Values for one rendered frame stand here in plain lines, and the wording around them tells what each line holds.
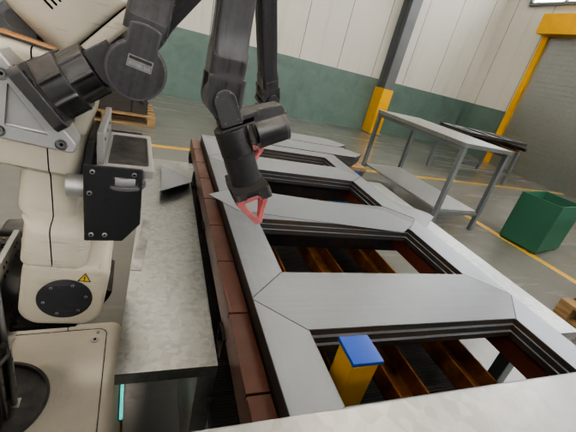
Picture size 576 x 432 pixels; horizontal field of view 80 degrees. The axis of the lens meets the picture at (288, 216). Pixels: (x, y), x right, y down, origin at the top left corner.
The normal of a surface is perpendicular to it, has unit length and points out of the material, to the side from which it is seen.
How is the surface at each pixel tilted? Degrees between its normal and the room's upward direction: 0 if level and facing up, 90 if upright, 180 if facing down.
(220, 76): 90
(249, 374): 0
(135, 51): 90
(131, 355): 0
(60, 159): 90
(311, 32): 90
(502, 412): 0
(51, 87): 81
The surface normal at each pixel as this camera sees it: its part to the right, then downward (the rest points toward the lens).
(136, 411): 0.23, -0.88
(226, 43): 0.34, 0.30
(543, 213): -0.84, 0.04
